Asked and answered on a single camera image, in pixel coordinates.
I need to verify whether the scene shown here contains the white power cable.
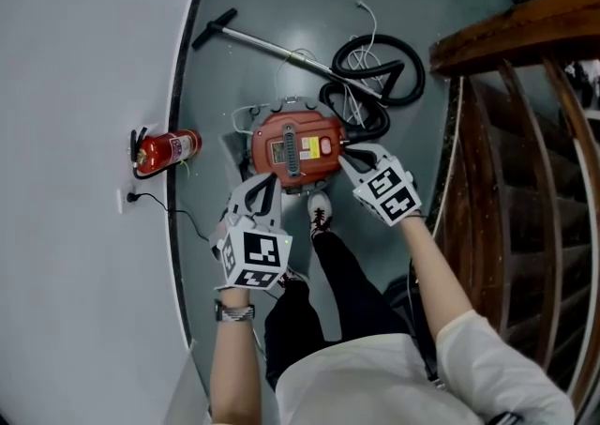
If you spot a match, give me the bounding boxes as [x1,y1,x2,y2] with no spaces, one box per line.
[231,0,383,134]

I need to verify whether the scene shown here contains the red vacuum cleaner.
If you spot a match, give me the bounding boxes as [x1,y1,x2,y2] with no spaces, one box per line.
[224,95,357,195]

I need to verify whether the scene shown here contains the person's black trousers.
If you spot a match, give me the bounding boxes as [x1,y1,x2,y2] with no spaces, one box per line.
[262,230,416,391]

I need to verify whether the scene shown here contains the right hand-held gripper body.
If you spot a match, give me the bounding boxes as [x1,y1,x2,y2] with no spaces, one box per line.
[351,153,424,228]

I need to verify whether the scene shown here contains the person's right forearm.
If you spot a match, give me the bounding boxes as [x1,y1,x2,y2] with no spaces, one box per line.
[397,214,474,340]

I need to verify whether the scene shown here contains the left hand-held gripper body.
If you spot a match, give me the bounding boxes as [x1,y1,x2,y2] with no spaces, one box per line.
[209,200,294,294]

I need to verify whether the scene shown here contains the person's white shirt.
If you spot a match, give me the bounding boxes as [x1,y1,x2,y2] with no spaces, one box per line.
[274,308,578,425]

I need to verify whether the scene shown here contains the braided wristband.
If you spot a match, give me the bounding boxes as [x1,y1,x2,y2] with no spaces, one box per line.
[214,298,257,324]

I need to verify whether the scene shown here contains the white wall socket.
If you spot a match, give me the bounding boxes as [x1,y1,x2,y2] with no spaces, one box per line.
[116,186,137,214]

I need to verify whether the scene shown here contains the white sneaker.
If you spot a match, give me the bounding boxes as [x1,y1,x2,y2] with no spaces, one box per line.
[307,191,334,242]
[276,267,310,293]

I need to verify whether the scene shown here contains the person's left forearm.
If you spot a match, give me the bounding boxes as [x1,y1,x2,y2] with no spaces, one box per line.
[208,286,263,425]

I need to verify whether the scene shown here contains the black vacuum hose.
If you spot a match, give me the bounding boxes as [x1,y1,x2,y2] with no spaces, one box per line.
[318,33,427,143]

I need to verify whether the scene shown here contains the black plug cable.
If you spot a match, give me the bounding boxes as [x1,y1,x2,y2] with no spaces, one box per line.
[126,191,221,246]

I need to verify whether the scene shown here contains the red fire extinguisher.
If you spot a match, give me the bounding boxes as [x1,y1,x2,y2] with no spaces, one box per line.
[129,127,203,180]

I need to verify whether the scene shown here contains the metal vacuum wand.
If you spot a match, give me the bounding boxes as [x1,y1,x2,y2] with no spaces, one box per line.
[190,8,390,108]

